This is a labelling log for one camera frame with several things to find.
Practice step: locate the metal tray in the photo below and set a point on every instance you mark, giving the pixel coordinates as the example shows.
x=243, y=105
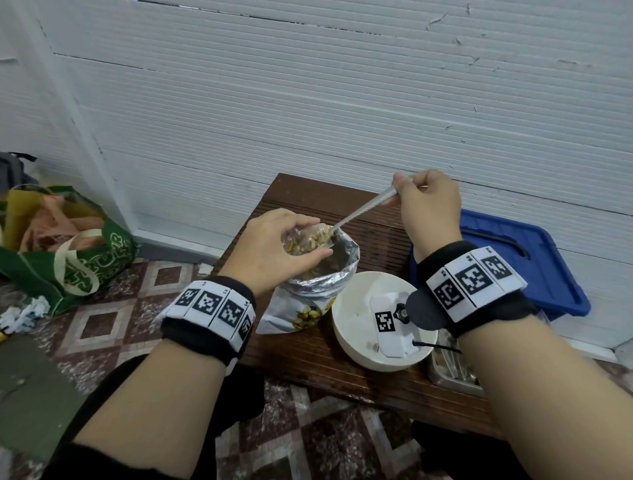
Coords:
x=452, y=371

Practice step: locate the white wrist camera marker plate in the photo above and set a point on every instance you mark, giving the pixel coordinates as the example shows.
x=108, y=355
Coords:
x=390, y=326

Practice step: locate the grey backpack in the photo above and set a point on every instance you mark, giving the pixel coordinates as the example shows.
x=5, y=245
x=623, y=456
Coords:
x=12, y=173

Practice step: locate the pile of roasted nuts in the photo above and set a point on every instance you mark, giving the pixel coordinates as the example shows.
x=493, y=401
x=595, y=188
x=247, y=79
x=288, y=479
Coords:
x=309, y=241

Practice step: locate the person's right fingers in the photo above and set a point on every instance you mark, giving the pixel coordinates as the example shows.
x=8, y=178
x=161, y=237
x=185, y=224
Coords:
x=406, y=185

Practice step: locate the person's right hand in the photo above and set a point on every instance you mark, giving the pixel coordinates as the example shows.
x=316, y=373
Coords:
x=432, y=212

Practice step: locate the person's left thumb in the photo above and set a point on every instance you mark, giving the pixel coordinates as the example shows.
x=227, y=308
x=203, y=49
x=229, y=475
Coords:
x=309, y=257

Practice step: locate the white bowl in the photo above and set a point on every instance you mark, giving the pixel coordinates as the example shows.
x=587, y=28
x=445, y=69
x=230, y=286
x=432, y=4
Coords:
x=353, y=321

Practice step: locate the silver foil snack bag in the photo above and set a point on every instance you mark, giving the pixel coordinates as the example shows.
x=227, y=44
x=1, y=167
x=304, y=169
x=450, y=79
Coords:
x=321, y=287

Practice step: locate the orange plastic bag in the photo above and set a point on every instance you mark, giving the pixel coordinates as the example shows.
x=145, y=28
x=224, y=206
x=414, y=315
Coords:
x=54, y=222

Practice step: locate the metal spoon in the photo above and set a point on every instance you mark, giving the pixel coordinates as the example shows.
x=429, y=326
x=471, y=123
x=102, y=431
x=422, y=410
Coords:
x=363, y=210

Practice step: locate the green shopping bag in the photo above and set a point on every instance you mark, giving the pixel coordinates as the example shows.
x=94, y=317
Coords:
x=86, y=277

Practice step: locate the crumpled white paper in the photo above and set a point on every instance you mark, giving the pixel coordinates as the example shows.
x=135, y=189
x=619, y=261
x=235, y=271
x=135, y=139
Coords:
x=24, y=316

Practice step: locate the black right wristband with markers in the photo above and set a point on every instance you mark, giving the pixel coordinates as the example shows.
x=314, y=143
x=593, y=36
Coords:
x=474, y=287

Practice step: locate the dark green mat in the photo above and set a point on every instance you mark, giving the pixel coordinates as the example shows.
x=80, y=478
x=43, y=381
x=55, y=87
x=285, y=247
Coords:
x=29, y=395

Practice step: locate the black left wristband with markers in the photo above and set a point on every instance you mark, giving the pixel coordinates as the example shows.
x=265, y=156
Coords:
x=207, y=316

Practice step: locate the blue plastic container lid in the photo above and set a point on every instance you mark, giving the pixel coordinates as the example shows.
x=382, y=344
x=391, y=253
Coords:
x=539, y=262

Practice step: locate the person's right forearm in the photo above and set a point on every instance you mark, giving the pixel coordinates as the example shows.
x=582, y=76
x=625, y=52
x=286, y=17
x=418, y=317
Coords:
x=539, y=395

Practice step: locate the person's left hand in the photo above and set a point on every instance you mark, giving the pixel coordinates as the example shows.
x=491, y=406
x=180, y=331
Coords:
x=257, y=249

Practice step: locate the black wristband with markers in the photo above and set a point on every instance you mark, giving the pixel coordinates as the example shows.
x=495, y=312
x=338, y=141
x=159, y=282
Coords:
x=474, y=287
x=207, y=316

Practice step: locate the person's left forearm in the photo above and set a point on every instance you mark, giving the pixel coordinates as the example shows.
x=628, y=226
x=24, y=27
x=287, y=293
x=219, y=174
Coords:
x=158, y=395

